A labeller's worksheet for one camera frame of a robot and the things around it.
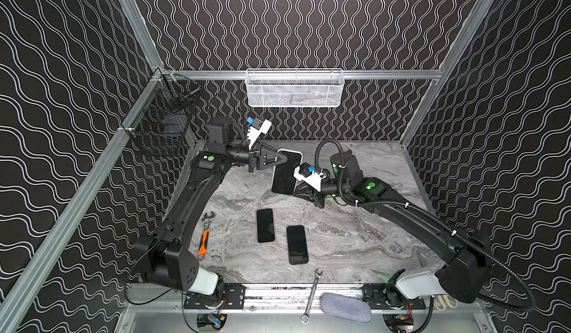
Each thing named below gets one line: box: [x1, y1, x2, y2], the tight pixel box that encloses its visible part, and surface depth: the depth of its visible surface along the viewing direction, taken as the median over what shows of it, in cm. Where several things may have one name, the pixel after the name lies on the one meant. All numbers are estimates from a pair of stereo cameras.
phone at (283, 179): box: [271, 148, 304, 196], surface depth 64 cm
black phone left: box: [256, 208, 276, 244], surface depth 94 cm
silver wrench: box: [301, 267, 324, 325], surface depth 76 cm
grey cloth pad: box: [320, 292, 373, 324], surface depth 72 cm
